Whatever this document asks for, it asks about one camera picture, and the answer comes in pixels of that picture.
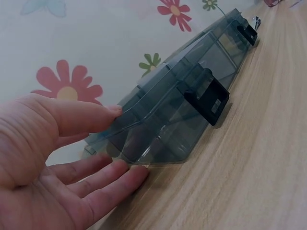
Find transparent grey plastic storage box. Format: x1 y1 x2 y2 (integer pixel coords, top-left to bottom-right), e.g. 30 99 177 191
83 8 260 166

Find person's left hand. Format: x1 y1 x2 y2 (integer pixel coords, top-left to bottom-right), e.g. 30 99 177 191
0 92 152 230

